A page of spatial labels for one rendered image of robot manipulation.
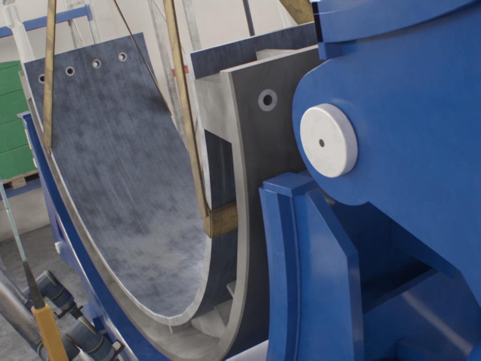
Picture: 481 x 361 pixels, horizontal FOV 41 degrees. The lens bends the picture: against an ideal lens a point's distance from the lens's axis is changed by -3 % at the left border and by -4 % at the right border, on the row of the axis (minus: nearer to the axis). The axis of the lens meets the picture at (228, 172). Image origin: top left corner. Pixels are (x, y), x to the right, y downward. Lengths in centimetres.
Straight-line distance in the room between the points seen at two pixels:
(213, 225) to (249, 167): 30
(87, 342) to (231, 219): 137
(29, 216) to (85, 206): 594
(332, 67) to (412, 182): 24
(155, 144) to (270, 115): 209
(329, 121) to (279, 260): 42
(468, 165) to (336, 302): 53
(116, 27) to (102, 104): 589
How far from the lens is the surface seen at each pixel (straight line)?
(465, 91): 95
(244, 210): 149
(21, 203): 913
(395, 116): 107
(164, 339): 271
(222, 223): 170
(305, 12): 200
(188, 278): 281
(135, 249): 307
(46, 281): 357
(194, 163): 172
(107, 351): 297
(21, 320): 296
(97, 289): 344
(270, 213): 142
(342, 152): 115
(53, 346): 274
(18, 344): 606
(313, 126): 119
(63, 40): 912
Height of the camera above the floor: 252
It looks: 15 degrees down
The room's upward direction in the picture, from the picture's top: 12 degrees counter-clockwise
